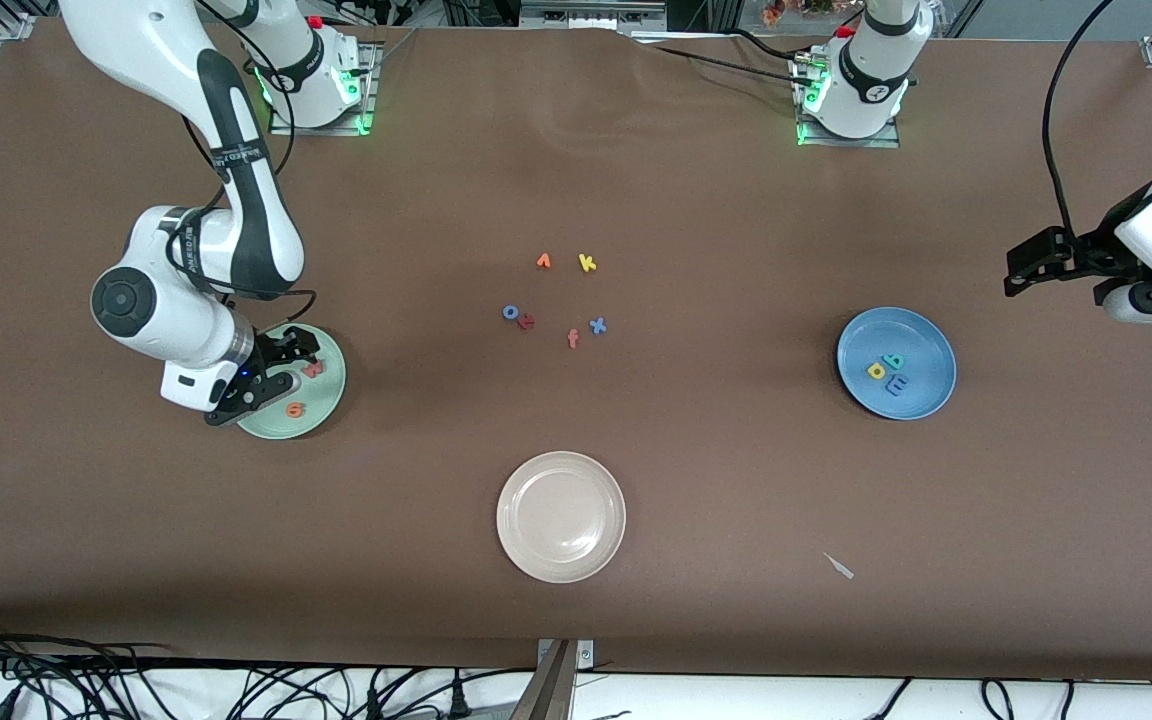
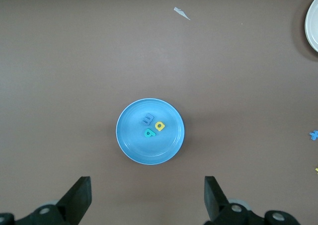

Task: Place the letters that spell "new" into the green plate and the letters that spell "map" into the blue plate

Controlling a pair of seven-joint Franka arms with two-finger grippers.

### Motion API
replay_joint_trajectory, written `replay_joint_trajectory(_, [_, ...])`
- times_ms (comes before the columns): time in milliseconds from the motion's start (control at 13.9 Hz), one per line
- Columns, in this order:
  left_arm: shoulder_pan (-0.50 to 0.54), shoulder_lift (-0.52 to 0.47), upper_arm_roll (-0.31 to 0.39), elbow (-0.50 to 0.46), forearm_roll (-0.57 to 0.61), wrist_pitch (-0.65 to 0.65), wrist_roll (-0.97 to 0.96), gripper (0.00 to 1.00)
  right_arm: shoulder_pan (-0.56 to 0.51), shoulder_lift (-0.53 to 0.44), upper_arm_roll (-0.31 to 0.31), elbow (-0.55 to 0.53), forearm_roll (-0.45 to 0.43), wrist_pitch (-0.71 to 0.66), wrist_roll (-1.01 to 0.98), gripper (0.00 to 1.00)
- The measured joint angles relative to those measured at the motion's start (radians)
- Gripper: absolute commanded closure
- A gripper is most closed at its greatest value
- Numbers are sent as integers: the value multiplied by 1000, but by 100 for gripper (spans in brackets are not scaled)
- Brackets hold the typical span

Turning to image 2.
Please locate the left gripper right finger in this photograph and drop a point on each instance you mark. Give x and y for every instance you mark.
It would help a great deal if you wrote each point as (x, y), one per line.
(216, 200)

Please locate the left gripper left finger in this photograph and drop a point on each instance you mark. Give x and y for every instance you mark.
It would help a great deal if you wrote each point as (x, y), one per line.
(74, 197)

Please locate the teal foam letter b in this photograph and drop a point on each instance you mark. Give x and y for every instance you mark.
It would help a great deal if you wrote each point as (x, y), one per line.
(146, 135)

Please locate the yellow foam letter a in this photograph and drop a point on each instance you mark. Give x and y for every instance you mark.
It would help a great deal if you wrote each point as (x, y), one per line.
(156, 123)

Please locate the blue foam letter m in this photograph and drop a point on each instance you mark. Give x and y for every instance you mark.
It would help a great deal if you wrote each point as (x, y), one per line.
(144, 122)

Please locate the blue plate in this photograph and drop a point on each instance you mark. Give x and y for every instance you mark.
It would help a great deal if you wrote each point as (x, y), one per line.
(161, 150)

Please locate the blue foam letter x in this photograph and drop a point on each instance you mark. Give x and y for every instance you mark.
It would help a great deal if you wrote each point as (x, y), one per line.
(314, 135)

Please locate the brown table cover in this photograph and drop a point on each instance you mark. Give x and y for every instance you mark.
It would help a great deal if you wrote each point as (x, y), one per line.
(74, 61)

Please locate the small white paper scrap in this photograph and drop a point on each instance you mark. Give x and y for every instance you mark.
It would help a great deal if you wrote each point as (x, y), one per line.
(180, 11)

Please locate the beige plate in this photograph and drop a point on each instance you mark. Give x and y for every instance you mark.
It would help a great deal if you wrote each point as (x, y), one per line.
(313, 26)

